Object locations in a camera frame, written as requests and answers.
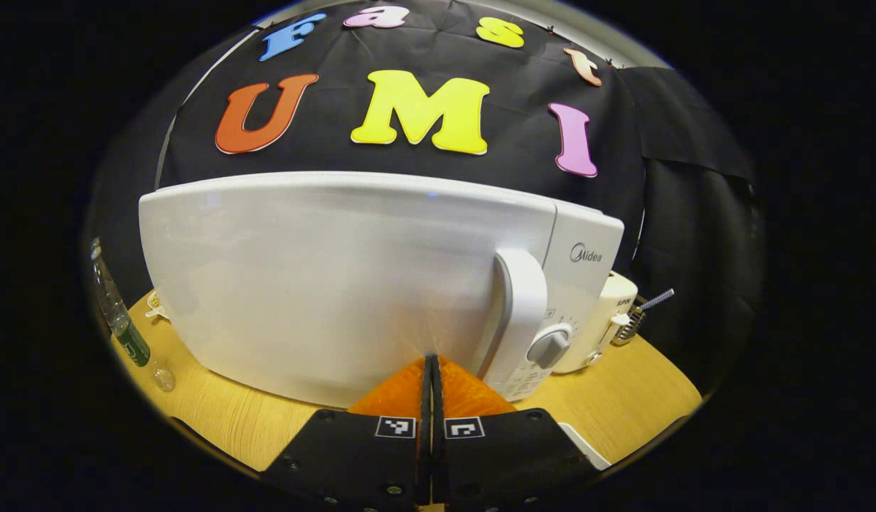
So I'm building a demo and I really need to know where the clear plastic bottle green label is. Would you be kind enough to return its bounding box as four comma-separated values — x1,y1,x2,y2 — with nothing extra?
90,238,152,368

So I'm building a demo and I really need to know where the black backdrop cloth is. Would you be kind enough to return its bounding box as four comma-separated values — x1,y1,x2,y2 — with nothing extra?
86,0,766,392

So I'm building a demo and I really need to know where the cream toaster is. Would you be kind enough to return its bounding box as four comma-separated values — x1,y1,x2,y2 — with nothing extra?
552,270,639,375

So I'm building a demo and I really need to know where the white food tray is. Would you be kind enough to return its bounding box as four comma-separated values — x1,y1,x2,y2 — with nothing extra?
557,422,614,471

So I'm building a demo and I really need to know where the white microwave oven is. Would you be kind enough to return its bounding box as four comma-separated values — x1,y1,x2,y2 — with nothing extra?
138,171,625,410

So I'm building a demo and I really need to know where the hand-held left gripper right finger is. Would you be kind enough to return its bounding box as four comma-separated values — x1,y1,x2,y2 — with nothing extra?
432,355,599,512

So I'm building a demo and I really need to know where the white striped straw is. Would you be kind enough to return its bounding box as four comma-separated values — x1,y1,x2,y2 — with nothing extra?
637,288,675,312

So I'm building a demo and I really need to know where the wire mesh basket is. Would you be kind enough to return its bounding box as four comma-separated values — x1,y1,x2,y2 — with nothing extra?
611,299,647,348

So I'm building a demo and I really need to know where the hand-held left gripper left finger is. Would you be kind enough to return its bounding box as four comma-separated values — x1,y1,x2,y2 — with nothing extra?
260,356,434,512

